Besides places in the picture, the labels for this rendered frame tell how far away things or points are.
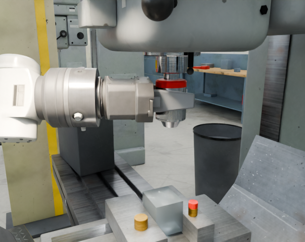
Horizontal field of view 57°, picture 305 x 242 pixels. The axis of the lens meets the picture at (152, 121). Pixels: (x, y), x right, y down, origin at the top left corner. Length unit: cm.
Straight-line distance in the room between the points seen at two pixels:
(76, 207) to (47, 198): 161
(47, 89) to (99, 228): 28
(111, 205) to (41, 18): 171
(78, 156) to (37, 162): 136
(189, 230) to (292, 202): 29
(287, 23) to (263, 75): 39
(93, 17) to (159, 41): 9
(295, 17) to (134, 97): 23
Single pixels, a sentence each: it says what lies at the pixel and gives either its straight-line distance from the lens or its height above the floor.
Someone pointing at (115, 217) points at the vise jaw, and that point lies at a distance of 51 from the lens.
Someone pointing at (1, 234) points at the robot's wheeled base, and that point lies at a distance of 140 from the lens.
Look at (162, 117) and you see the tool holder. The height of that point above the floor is 121.
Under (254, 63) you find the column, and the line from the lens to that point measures 81.
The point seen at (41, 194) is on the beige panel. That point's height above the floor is 25.
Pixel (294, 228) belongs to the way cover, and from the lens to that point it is 71.
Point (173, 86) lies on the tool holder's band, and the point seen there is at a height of 126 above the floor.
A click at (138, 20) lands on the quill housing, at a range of 31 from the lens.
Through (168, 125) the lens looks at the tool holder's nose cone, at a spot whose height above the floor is 120.
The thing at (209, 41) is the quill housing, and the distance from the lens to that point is 34.
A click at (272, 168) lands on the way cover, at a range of 76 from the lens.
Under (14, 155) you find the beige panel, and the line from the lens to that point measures 221.
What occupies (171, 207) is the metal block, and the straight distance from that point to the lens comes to 49.
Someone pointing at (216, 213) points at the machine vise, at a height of 100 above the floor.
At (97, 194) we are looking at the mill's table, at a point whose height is 93.
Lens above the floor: 131
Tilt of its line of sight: 15 degrees down
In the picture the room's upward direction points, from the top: straight up
